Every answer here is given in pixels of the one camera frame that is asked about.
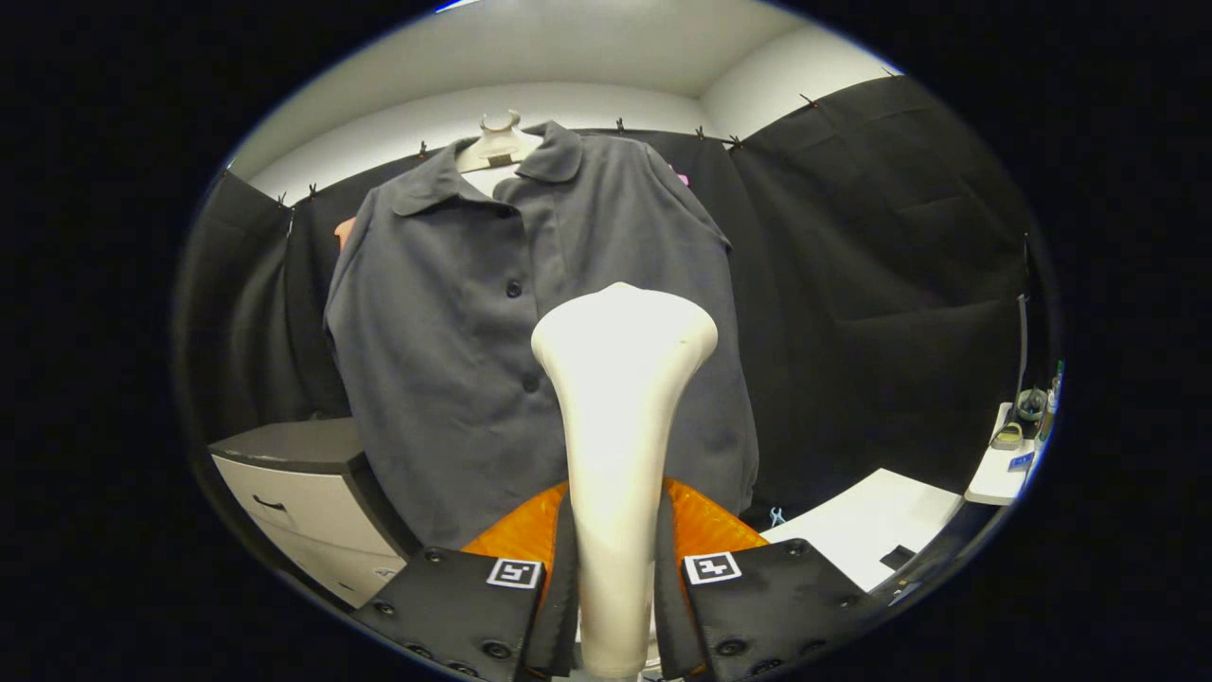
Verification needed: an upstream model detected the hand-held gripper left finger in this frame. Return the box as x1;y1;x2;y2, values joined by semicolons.
348;478;580;682

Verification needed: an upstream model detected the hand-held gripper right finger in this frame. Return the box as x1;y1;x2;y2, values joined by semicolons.
653;476;886;682

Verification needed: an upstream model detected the grey button-up shirt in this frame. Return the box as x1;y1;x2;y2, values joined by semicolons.
324;120;761;552

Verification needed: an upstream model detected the grey and white drawer cabinet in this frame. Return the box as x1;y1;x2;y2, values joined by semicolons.
208;417;423;609

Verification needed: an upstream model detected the black backdrop cloth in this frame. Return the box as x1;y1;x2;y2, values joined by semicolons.
175;74;1054;524

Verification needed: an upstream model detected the black upright pole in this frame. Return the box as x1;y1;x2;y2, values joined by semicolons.
1016;294;1031;410

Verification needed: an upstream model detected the white mannequin torso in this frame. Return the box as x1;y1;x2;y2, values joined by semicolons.
454;109;546;199

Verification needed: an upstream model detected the row of small black clips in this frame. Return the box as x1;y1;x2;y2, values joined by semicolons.
223;68;900;206

